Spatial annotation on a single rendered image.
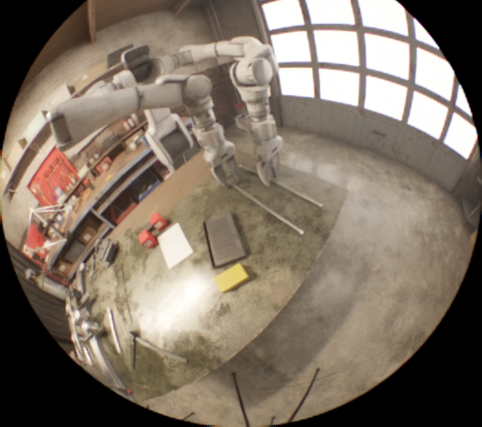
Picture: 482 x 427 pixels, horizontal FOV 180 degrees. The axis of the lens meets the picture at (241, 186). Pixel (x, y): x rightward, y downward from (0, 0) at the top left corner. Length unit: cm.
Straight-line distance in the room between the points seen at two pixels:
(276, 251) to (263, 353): 107
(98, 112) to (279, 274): 54
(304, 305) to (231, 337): 93
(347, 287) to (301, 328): 47
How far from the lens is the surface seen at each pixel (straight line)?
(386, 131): 247
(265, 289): 42
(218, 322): 45
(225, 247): 44
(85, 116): 36
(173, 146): 86
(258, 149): 43
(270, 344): 135
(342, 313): 139
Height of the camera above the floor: 129
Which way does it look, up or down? 45 degrees down
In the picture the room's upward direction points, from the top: 20 degrees counter-clockwise
